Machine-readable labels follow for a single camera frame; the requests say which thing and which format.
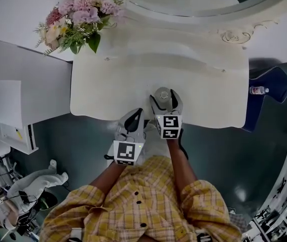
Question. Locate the gray cloth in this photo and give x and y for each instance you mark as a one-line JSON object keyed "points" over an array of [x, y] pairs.
{"points": [[35, 183]]}

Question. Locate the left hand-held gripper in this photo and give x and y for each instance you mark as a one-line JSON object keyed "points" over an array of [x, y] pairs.
{"points": [[126, 151]]}

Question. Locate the white shelf unit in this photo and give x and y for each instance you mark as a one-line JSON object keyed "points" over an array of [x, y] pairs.
{"points": [[32, 67]]}

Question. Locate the blue chair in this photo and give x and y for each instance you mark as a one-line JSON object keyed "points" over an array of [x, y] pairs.
{"points": [[272, 84]]}

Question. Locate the small grey round object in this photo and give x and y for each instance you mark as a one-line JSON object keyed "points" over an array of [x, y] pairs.
{"points": [[163, 94]]}

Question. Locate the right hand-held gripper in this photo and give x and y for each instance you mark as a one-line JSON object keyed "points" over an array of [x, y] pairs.
{"points": [[170, 127]]}

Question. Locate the white rack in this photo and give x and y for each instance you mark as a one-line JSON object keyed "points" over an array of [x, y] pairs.
{"points": [[284, 198]]}

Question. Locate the person's yellow plaid shirt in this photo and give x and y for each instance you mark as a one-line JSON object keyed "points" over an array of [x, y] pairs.
{"points": [[146, 205]]}

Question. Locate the clear water bottle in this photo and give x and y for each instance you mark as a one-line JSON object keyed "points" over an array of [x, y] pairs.
{"points": [[258, 90]]}

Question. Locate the person's right forearm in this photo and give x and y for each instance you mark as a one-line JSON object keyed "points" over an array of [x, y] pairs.
{"points": [[180, 165]]}

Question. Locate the cream dressing table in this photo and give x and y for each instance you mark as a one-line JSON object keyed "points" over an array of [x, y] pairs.
{"points": [[108, 89]]}

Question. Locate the person's left forearm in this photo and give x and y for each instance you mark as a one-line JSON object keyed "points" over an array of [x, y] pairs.
{"points": [[108, 178]]}

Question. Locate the pink flower bouquet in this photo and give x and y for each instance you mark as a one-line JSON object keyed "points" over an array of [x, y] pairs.
{"points": [[80, 16]]}

